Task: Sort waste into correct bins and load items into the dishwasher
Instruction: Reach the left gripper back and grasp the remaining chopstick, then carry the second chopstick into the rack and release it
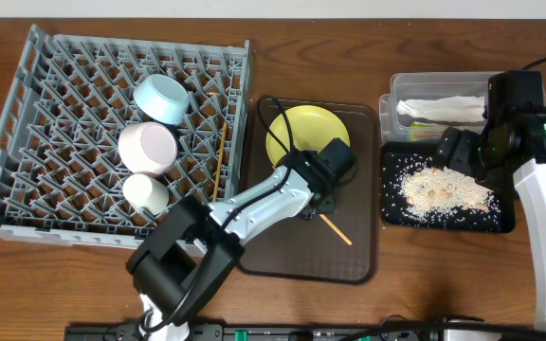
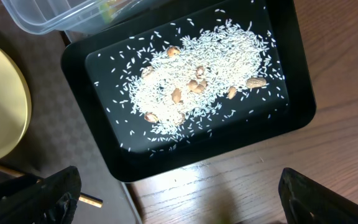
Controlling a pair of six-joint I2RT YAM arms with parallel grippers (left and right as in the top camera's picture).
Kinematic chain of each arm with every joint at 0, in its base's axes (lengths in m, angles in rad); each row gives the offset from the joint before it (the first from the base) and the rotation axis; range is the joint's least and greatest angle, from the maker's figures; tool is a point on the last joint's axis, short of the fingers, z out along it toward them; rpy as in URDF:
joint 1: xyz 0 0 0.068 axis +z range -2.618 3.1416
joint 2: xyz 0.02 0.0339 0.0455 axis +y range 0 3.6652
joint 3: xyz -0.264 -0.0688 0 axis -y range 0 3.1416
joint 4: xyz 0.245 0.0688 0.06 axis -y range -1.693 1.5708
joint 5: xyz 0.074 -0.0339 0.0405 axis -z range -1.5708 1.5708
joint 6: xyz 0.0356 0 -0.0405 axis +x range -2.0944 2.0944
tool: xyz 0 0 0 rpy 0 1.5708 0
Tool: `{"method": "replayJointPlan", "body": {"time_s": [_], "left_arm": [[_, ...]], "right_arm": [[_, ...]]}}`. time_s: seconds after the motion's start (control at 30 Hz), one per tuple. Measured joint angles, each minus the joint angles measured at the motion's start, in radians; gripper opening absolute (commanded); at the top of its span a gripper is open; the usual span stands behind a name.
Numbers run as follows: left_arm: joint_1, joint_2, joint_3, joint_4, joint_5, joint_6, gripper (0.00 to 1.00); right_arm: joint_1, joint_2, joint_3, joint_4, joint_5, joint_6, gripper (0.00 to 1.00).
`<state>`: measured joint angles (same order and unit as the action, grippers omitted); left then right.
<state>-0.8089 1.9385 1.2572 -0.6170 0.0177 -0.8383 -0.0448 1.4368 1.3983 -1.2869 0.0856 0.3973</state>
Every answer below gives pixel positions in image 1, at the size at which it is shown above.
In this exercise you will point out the wooden chopstick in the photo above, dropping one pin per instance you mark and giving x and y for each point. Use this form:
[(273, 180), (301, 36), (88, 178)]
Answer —
[(220, 162), (341, 234)]

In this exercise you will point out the grey dishwasher rack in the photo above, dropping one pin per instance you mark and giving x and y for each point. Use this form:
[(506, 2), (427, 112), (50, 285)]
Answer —
[(60, 173)]

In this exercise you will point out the pile of rice and nuts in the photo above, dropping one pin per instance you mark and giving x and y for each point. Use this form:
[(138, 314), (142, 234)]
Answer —
[(432, 189)]

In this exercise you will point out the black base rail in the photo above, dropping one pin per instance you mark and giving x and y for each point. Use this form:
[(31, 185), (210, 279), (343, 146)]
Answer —
[(205, 332)]

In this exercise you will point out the white paper cup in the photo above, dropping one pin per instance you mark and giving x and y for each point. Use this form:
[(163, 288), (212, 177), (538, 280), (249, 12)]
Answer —
[(145, 193)]

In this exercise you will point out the yellow round plate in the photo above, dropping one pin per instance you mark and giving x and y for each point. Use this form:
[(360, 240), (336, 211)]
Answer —
[(312, 127)]

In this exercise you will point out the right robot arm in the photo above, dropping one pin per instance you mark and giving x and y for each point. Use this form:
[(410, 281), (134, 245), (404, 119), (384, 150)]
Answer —
[(509, 156)]

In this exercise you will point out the brown serving tray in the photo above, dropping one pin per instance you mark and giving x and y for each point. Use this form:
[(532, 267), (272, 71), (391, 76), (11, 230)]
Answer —
[(311, 250)]

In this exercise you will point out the white plastic wrapper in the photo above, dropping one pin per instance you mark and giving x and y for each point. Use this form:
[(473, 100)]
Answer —
[(453, 109)]

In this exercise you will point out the black waste tray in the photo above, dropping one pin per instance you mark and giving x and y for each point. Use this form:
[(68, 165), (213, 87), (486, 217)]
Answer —
[(401, 159)]

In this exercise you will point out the green snack wrapper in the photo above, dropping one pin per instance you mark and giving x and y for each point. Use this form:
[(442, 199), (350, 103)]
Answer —
[(418, 131)]

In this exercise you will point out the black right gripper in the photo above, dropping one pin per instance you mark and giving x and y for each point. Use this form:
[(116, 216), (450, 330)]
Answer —
[(465, 140)]

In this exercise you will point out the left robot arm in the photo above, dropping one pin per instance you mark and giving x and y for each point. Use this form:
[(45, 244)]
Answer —
[(183, 263)]

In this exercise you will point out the clear plastic waste bin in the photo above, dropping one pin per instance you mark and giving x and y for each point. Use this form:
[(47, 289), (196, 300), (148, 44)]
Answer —
[(428, 85)]

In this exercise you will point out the pink bowl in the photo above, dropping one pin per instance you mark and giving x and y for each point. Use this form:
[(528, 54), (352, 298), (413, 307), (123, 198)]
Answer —
[(147, 148)]

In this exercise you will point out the light blue bowl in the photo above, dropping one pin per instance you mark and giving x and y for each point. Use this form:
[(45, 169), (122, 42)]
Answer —
[(163, 99)]

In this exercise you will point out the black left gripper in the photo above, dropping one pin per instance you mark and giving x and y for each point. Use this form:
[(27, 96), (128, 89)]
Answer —
[(329, 204)]

